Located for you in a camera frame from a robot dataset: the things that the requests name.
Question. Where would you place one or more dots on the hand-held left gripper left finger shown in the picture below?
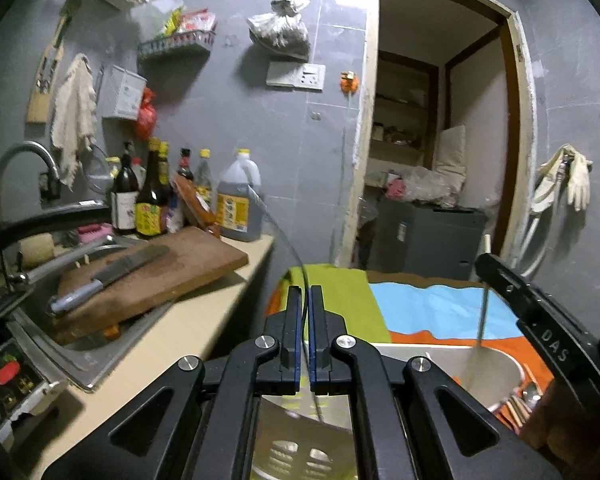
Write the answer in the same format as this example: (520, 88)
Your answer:
(296, 345)

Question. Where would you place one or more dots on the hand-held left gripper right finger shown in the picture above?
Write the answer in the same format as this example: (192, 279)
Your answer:
(314, 345)

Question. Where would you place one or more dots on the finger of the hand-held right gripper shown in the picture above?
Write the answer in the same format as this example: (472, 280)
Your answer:
(502, 282)

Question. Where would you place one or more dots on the pale thin chopstick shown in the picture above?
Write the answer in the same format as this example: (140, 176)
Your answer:
(475, 330)

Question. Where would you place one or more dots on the metal slotted spatula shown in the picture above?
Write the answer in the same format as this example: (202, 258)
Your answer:
(300, 440)

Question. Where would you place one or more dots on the white utensil holder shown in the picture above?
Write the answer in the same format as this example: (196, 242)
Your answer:
(430, 367)

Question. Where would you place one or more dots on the kitchen knife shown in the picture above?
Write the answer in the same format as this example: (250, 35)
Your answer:
(115, 275)

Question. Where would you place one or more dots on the person's right hand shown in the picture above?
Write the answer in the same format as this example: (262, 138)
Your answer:
(550, 415)

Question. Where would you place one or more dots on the colourful patchwork cloth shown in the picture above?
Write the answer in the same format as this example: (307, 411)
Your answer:
(340, 305)

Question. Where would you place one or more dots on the metal spoon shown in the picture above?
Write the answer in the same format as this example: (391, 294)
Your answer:
(530, 392)

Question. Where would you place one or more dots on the grey cabinet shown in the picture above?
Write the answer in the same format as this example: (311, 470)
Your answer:
(430, 240)

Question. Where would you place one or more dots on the bundle of wooden chopsticks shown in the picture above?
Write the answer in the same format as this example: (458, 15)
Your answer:
(515, 410)

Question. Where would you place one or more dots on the clear crumpled plastic bag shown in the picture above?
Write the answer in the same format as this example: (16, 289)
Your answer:
(427, 185)

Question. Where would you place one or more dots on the pale rubber gloves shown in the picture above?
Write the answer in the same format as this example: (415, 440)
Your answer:
(577, 180)

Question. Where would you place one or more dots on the wooden cutting board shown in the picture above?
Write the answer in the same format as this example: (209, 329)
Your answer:
(190, 265)

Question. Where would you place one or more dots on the white pillow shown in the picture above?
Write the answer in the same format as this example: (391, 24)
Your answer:
(451, 157)

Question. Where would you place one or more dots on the pink cloth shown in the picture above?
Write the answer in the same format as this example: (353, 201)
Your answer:
(395, 189)

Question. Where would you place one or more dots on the large dark liquid jug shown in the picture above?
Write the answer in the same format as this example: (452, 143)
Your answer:
(237, 205)

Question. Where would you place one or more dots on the wooden storage shelf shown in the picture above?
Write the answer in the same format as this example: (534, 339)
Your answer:
(397, 150)

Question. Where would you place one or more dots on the clear bottle with yellow cap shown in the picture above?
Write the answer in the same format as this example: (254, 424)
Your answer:
(204, 175)

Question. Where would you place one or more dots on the dark bottle with yellow label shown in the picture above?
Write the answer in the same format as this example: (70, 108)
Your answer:
(150, 205)

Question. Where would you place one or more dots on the small dark sauce bottle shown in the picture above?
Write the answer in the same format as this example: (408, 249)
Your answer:
(185, 165)

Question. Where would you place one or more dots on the steel sink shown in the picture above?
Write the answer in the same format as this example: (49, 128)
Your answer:
(75, 360)

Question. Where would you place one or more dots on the dark bottle with white label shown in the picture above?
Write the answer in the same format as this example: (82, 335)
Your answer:
(125, 200)

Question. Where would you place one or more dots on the red plastic bag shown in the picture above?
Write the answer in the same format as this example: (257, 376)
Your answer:
(146, 115)

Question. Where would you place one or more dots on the beige wooden block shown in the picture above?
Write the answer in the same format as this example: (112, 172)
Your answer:
(36, 251)

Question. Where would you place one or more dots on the cooker with red button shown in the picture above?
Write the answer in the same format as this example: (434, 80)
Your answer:
(10, 385)

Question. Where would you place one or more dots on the hanging plastic bag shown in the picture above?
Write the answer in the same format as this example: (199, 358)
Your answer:
(280, 30)

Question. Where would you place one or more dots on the white dish towel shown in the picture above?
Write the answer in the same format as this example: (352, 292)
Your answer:
(75, 115)

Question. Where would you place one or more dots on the red snack packet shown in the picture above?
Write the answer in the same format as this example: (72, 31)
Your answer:
(197, 21)

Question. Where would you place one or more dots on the curved steel faucet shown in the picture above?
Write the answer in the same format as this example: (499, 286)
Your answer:
(15, 155)

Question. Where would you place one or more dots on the green yellow snack packet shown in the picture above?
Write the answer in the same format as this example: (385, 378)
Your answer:
(170, 22)

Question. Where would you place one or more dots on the wooden door frame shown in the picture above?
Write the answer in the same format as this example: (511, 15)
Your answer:
(522, 110)

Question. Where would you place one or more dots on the orange wall hook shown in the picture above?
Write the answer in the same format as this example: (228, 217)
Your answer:
(349, 82)

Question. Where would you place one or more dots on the white wall socket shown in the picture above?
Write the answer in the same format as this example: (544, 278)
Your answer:
(297, 76)

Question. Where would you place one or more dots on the white wall box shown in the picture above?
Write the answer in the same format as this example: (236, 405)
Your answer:
(122, 92)

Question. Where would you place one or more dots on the grey wall basket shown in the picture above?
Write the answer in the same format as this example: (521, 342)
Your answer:
(180, 49)

